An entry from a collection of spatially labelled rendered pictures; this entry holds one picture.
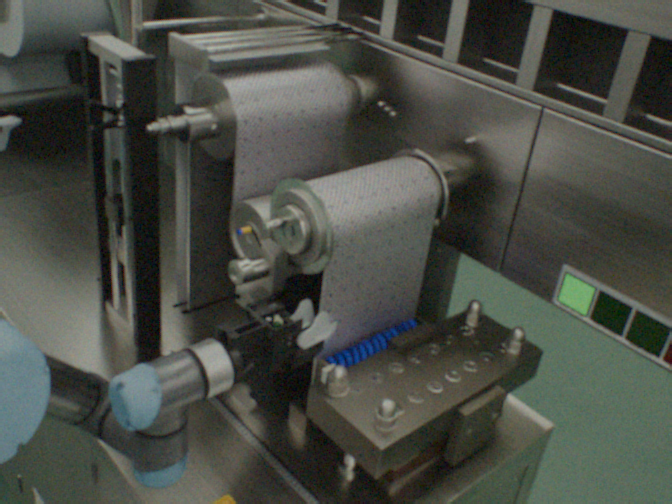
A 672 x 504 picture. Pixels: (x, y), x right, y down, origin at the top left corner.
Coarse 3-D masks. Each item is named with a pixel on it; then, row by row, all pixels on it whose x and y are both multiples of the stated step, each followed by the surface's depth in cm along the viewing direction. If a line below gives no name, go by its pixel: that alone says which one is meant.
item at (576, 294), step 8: (568, 280) 111; (576, 280) 110; (568, 288) 111; (576, 288) 110; (584, 288) 109; (592, 288) 108; (560, 296) 113; (568, 296) 112; (576, 296) 110; (584, 296) 109; (568, 304) 112; (576, 304) 111; (584, 304) 110; (584, 312) 110
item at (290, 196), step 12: (288, 192) 105; (300, 192) 103; (276, 204) 108; (300, 204) 103; (312, 204) 102; (312, 216) 102; (312, 228) 102; (312, 240) 103; (312, 252) 104; (300, 264) 107
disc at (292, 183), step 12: (288, 180) 105; (300, 180) 103; (276, 192) 108; (312, 192) 101; (324, 204) 101; (324, 216) 101; (324, 228) 101; (276, 240) 112; (324, 240) 102; (324, 252) 103; (312, 264) 106; (324, 264) 104
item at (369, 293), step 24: (408, 240) 116; (336, 264) 106; (360, 264) 110; (384, 264) 114; (408, 264) 119; (336, 288) 109; (360, 288) 113; (384, 288) 117; (408, 288) 122; (336, 312) 111; (360, 312) 116; (384, 312) 121; (408, 312) 126; (336, 336) 114; (360, 336) 119
